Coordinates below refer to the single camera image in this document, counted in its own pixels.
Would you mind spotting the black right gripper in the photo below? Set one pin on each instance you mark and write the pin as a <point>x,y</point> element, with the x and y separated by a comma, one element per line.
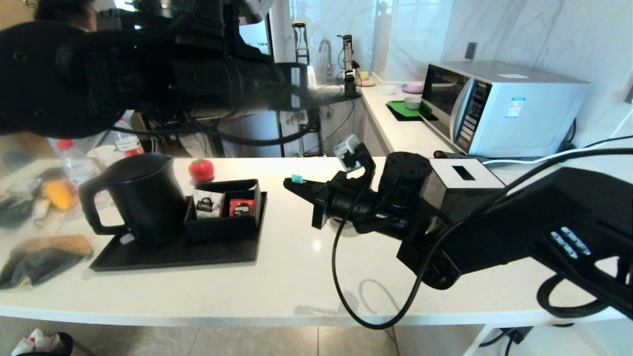
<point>346,202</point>

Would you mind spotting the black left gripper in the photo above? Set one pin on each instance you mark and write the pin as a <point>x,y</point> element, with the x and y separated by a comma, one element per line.
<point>292,84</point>

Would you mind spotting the clear small item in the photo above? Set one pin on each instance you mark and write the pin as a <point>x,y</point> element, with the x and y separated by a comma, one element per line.
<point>296,178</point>

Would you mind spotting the black electric kettle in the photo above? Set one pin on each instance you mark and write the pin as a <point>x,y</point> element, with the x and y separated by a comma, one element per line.
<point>148,202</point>

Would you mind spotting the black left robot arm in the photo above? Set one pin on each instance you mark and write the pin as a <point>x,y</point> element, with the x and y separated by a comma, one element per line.
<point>99,74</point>

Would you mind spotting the white tea bag packet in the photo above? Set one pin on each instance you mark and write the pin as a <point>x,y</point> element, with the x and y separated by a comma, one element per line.
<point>206,205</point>

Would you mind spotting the clear glass coaster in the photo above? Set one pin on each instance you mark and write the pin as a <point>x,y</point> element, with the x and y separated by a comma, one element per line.
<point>341,231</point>

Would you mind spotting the metal kitchen faucet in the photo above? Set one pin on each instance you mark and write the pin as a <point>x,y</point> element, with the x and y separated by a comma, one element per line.
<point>326,49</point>

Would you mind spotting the red coffee sachet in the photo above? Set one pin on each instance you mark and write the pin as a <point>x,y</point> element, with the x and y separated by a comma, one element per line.
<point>241,207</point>

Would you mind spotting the grey refrigerator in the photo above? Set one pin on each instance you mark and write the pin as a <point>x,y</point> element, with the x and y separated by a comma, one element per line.
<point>252,143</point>

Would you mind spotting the yellow bowl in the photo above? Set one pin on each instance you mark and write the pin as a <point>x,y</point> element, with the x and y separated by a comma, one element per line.
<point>365,78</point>

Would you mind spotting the black compartment box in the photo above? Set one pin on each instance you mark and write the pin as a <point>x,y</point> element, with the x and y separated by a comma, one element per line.
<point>222,230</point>

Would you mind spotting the small white bowl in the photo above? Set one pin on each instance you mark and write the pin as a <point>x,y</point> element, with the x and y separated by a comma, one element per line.
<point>388,91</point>

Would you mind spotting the red tomato shaped object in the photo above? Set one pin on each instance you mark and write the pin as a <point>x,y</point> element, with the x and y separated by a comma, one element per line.
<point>202,170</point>

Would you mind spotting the green mat on black tray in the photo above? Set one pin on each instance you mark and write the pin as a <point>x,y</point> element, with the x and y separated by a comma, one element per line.
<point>400,111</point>

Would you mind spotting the purple plate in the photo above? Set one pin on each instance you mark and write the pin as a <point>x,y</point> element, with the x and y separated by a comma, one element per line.
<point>413,89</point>

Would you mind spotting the small grey bowl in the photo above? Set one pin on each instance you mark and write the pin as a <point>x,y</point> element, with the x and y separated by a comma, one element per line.
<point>412,105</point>

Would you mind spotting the black serving tray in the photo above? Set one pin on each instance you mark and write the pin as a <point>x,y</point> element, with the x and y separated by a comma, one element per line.
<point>198,254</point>

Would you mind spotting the black tissue box white lid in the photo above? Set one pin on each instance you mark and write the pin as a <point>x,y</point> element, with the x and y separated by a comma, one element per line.
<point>470,173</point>

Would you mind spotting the water bottle with red label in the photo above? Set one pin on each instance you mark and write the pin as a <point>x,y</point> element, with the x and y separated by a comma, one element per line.
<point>129,144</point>

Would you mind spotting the white paper cup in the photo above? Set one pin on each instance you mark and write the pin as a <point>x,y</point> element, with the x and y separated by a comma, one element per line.
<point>103,154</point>

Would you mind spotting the silver microwave oven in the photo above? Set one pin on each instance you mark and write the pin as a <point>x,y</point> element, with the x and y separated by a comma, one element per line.
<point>524,118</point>

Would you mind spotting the clear water bottle red cap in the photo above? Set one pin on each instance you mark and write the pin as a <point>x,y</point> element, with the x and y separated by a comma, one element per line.
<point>76,165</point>

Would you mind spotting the person in grey shirt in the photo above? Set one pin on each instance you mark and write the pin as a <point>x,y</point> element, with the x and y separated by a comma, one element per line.
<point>64,12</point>

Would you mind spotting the brown cork board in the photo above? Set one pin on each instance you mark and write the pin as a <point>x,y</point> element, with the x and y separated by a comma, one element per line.
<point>69,244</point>

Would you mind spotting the black power adapter brick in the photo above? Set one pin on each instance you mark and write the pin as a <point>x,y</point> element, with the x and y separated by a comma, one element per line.
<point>517,334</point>

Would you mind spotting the yellow soft object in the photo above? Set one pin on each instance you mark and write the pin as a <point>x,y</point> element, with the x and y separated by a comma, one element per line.
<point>60,195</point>

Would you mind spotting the black cloth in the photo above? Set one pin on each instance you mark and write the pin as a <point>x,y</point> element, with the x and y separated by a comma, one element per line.
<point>39,267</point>

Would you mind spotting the black trash bin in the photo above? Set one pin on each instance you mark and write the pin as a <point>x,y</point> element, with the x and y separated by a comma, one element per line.
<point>62,346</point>

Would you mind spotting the dark cloth bundle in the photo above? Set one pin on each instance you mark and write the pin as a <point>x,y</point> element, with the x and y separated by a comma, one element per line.
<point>15,212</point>

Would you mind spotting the black upright frame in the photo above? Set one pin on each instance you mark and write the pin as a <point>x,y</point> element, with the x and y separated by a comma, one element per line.
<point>300,44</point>

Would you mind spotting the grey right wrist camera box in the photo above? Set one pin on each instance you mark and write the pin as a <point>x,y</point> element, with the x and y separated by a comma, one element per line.
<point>346,146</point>

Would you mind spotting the black wall switch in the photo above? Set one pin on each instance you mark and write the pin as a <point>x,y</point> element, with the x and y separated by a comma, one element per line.
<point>470,53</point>

